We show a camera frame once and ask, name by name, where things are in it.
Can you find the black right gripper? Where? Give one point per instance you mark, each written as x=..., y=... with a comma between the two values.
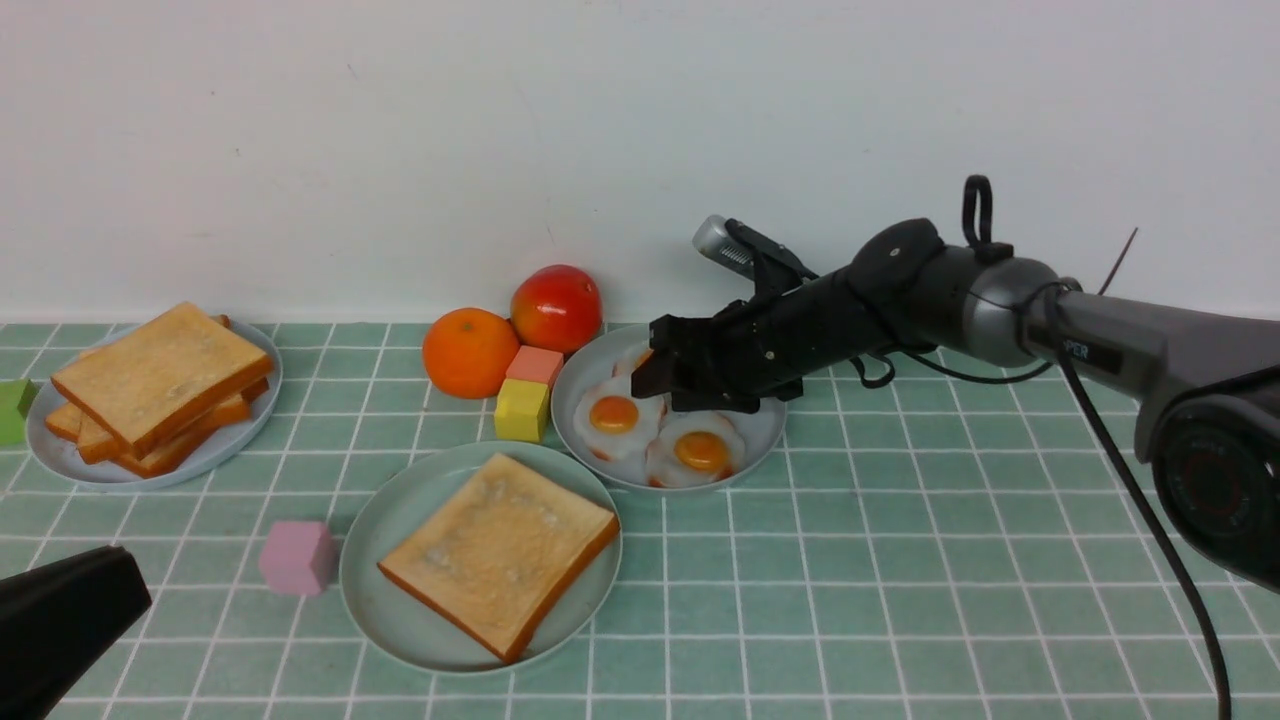
x=759, y=349

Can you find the fried egg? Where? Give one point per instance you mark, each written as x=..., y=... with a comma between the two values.
x=614, y=424
x=694, y=450
x=631, y=360

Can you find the toast slice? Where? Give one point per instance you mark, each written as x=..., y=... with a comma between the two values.
x=162, y=377
x=500, y=552
x=95, y=445
x=167, y=456

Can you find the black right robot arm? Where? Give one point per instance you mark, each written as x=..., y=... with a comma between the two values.
x=1206, y=384

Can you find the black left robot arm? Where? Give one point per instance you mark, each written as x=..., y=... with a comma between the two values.
x=58, y=620

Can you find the grey egg plate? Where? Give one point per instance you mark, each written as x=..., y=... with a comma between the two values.
x=593, y=364

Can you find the red apple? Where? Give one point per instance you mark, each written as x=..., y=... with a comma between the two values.
x=559, y=308

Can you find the salmon wooden cube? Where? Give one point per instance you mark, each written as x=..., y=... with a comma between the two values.
x=535, y=365

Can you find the yellow wooden cube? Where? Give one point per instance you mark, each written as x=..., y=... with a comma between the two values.
x=522, y=410

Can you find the orange fruit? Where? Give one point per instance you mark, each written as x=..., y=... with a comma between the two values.
x=466, y=353

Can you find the light green empty plate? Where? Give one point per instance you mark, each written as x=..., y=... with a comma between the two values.
x=408, y=630

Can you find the pink wooden cube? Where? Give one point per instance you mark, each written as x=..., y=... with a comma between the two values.
x=298, y=558

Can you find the grey bread plate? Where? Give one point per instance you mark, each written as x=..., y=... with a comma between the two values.
x=55, y=450

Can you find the green wooden cube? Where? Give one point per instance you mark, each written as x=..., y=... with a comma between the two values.
x=15, y=399

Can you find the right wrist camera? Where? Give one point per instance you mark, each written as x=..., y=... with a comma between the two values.
x=772, y=267

